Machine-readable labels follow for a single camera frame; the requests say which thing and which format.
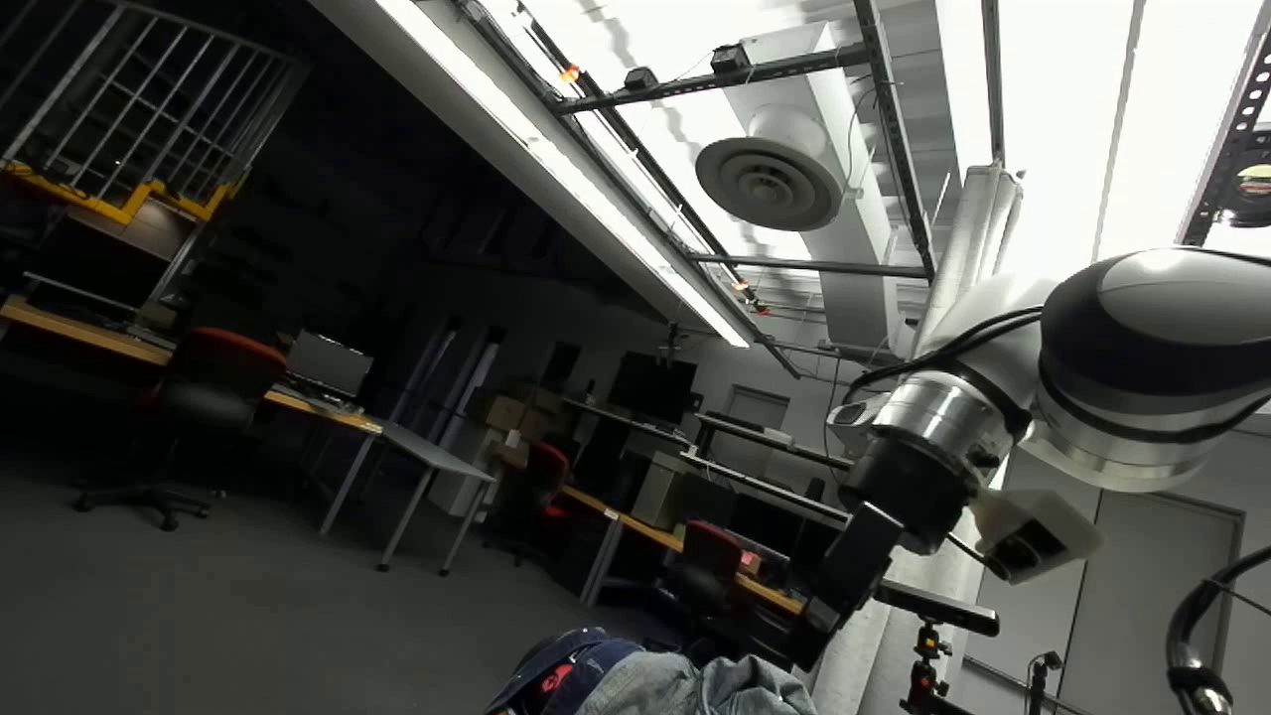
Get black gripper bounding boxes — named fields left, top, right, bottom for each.
left=789, top=503, right=999, bottom=669

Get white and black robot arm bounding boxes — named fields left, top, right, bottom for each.
left=789, top=245, right=1271, bottom=669

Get blue grey hooded sweatshirt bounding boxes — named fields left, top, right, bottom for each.
left=480, top=629, right=816, bottom=715

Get round ceiling air vent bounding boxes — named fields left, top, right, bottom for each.
left=696, top=140, right=843, bottom=230

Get grey desk with legs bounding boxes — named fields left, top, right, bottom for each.
left=260, top=387, right=499, bottom=581

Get long fluorescent ceiling light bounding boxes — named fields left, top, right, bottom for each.
left=305, top=0, right=758, bottom=348

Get red black office chair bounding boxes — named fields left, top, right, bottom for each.
left=72, top=324, right=284, bottom=532

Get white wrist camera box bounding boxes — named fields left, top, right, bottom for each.
left=969, top=489, right=1098, bottom=585

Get black curved cable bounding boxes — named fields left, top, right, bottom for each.
left=1163, top=543, right=1271, bottom=715

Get wire mesh shelf panel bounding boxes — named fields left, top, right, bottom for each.
left=0, top=0, right=305, bottom=221

